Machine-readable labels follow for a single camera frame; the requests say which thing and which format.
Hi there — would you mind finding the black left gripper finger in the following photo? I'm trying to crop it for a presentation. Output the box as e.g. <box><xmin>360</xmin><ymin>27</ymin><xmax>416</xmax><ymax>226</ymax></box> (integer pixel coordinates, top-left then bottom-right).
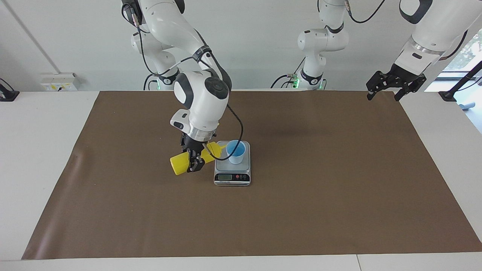
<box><xmin>394</xmin><ymin>74</ymin><xmax>427</xmax><ymax>101</ymax></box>
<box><xmin>366</xmin><ymin>70</ymin><xmax>391</xmax><ymax>101</ymax></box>

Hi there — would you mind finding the yellow squeeze bottle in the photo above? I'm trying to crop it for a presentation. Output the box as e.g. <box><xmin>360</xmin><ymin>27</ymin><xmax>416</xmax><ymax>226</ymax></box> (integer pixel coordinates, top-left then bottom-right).
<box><xmin>170</xmin><ymin>141</ymin><xmax>228</xmax><ymax>176</ymax></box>

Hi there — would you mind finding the light blue plastic cup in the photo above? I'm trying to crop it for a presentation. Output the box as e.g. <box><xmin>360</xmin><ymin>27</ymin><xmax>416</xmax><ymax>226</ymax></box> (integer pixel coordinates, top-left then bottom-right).
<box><xmin>226</xmin><ymin>140</ymin><xmax>246</xmax><ymax>164</ymax></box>

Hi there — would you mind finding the silver digital kitchen scale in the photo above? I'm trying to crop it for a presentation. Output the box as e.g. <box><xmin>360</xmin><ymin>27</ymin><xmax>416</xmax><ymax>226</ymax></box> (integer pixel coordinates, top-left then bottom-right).
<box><xmin>214</xmin><ymin>141</ymin><xmax>251</xmax><ymax>187</ymax></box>

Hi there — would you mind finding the black stand with pole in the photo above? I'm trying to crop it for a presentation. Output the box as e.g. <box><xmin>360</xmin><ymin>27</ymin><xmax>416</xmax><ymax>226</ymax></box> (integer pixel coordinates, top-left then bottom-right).
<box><xmin>439</xmin><ymin>60</ymin><xmax>482</xmax><ymax>102</ymax></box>

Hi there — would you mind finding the window with greenery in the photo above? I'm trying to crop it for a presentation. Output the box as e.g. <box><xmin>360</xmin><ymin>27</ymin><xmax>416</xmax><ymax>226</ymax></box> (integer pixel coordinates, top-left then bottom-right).
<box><xmin>442</xmin><ymin>28</ymin><xmax>482</xmax><ymax>72</ymax></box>

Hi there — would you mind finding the brown table mat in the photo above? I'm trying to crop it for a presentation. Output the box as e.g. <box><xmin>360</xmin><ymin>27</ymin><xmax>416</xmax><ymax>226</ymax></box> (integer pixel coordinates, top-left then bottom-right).
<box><xmin>21</xmin><ymin>90</ymin><xmax>482</xmax><ymax>260</ymax></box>

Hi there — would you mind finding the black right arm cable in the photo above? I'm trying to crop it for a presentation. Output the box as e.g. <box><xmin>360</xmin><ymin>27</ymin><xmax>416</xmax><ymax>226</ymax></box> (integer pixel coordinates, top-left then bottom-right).
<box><xmin>122</xmin><ymin>4</ymin><xmax>244</xmax><ymax>152</ymax></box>

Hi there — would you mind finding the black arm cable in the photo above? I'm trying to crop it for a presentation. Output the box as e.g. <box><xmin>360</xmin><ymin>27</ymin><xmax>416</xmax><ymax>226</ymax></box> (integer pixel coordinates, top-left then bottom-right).
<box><xmin>345</xmin><ymin>0</ymin><xmax>467</xmax><ymax>61</ymax></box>
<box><xmin>122</xmin><ymin>4</ymin><xmax>244</xmax><ymax>152</ymax></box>

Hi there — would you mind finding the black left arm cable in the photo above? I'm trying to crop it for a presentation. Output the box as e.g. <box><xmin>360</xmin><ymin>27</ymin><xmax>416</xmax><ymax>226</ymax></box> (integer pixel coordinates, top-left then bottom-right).
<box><xmin>345</xmin><ymin>0</ymin><xmax>467</xmax><ymax>61</ymax></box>

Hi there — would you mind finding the black right base cable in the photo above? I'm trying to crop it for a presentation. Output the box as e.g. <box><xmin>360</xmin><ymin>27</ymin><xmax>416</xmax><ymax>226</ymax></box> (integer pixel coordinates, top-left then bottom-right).
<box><xmin>143</xmin><ymin>73</ymin><xmax>159</xmax><ymax>91</ymax></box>

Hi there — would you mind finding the black base cable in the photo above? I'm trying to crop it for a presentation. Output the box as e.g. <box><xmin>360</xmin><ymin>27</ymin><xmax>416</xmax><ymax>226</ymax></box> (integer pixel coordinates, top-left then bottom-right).
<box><xmin>270</xmin><ymin>56</ymin><xmax>306</xmax><ymax>90</ymax></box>
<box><xmin>143</xmin><ymin>73</ymin><xmax>159</xmax><ymax>91</ymax></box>

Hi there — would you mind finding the black left base cable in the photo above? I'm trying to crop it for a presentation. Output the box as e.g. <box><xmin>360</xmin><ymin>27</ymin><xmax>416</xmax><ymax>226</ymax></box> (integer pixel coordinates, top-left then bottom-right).
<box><xmin>270</xmin><ymin>56</ymin><xmax>306</xmax><ymax>90</ymax></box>

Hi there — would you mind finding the white wall socket strip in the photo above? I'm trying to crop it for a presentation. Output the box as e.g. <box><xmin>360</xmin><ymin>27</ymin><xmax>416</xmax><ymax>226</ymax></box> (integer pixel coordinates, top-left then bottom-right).
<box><xmin>41</xmin><ymin>73</ymin><xmax>78</xmax><ymax>91</ymax></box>

